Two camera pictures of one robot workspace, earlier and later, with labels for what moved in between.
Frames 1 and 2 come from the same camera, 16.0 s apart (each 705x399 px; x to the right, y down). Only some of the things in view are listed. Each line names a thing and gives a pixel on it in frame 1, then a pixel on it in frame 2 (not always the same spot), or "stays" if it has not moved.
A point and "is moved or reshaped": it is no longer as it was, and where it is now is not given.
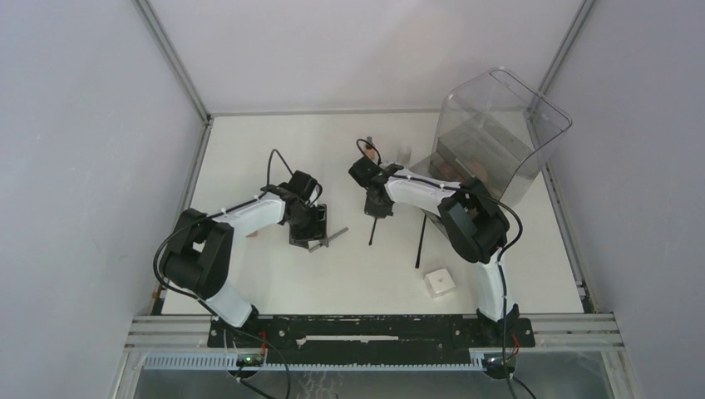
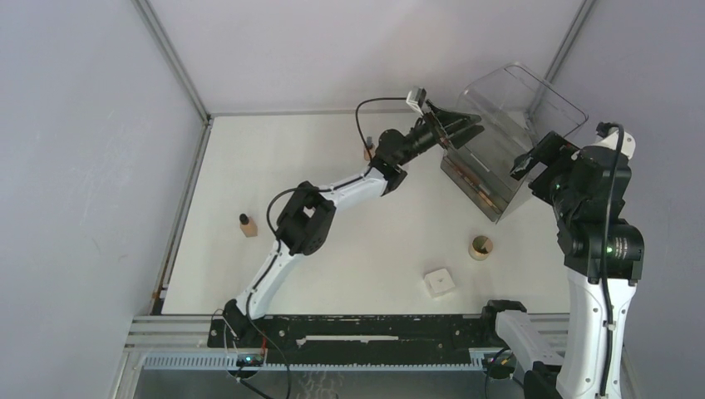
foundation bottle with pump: x=371 y=152 stays
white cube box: x=438 y=283 stays
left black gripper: x=317 y=230 → x=436 y=118
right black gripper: x=373 y=210 → x=555 y=150
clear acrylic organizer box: x=495 y=128 is moved or reshaped
